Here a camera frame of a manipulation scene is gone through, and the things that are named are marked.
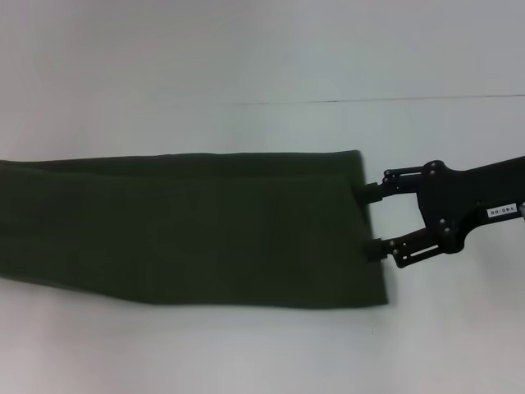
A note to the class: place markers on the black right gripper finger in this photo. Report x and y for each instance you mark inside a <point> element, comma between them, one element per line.
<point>393,184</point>
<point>410,254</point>

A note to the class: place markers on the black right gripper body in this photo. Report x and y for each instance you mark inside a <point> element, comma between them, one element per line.
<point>471,193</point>

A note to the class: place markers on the dark green t-shirt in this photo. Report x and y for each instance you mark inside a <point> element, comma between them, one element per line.
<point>184,225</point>

